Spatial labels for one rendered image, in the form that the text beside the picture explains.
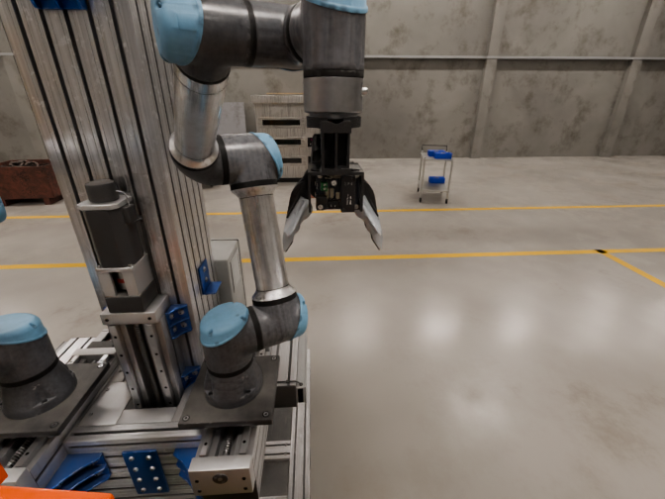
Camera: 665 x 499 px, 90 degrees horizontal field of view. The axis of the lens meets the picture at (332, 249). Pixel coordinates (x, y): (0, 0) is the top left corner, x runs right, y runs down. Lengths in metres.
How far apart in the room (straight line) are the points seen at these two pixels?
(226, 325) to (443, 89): 10.91
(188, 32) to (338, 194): 0.25
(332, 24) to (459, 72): 11.17
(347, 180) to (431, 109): 10.90
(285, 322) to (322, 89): 0.59
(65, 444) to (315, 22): 1.11
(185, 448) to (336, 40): 0.99
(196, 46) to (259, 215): 0.44
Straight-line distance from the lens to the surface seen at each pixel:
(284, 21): 0.51
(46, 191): 7.81
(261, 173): 0.82
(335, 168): 0.42
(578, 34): 13.26
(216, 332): 0.82
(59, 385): 1.14
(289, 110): 7.56
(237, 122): 10.70
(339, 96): 0.43
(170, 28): 0.48
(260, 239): 0.83
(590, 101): 13.72
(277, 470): 1.82
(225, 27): 0.49
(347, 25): 0.44
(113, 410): 1.20
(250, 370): 0.92
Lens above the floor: 1.74
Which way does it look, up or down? 24 degrees down
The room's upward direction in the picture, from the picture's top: straight up
